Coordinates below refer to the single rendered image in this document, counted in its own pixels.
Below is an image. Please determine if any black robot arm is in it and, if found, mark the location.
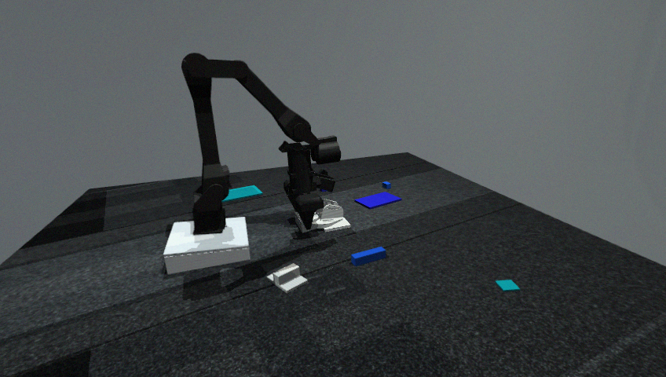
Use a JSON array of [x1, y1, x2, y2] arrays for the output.
[[181, 53, 341, 236]]

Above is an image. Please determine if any blue rectangular block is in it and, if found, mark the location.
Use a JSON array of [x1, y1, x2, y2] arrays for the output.
[[351, 247, 386, 266]]

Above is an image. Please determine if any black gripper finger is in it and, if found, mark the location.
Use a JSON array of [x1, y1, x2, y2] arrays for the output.
[[295, 207, 319, 230], [286, 192, 297, 212]]

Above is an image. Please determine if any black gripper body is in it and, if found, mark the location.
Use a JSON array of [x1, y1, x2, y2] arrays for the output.
[[284, 167, 324, 212]]

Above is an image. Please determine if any blue flat rectangular plate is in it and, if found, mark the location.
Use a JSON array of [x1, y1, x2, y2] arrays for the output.
[[354, 192, 401, 209]]

